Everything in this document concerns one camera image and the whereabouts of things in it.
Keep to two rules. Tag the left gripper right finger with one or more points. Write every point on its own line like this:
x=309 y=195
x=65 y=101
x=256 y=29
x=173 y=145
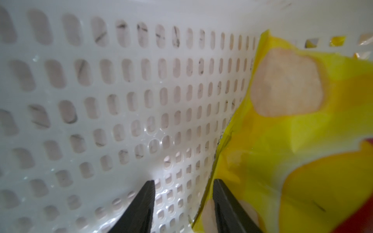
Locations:
x=230 y=215

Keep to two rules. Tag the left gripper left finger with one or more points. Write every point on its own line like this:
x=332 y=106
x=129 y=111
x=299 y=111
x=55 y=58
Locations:
x=138 y=217

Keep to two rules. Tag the yellow Lay's bag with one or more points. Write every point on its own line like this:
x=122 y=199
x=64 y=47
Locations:
x=298 y=152

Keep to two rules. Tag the white plastic mesh basket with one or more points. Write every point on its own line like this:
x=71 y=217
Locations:
x=97 y=97

